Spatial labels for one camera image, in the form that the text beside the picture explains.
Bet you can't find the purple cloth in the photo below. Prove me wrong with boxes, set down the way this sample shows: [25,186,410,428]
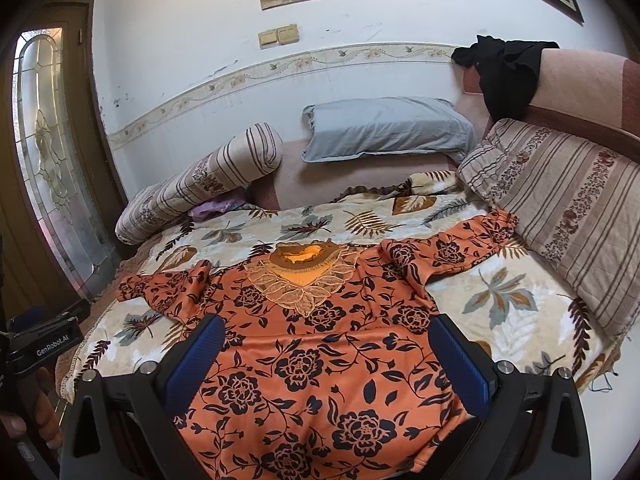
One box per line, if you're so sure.
[189,188,246,222]

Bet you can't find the brown door with glass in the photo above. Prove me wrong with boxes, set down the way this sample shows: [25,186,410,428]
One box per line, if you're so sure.
[1,0,126,316]

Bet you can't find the orange black floral blouse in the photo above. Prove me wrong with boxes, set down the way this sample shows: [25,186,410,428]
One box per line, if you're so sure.
[117,209,518,479]

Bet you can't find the beige wall switches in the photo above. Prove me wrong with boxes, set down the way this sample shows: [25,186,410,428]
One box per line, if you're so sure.
[258,24,299,49]

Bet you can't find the cream leaf pattern blanket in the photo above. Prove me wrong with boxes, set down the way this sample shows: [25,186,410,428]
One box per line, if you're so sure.
[55,170,618,400]

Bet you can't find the person left hand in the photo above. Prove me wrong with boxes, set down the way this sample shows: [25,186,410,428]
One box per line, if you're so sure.
[1,367,63,450]

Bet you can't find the pink bed sheet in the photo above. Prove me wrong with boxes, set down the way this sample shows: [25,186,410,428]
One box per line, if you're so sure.
[248,140,454,210]

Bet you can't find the striped cylindrical bolster pillow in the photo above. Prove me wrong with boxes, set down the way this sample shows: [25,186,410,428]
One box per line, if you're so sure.
[115,122,283,245]

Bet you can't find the grey pillow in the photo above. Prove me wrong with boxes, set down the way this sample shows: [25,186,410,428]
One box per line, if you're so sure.
[302,96,480,164]

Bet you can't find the pink upholstered headboard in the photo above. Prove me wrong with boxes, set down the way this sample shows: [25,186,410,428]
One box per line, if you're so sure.
[456,49,639,162]

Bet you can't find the striped floral large pillow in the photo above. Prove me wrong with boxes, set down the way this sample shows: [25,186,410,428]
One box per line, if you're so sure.
[458,119,639,338]

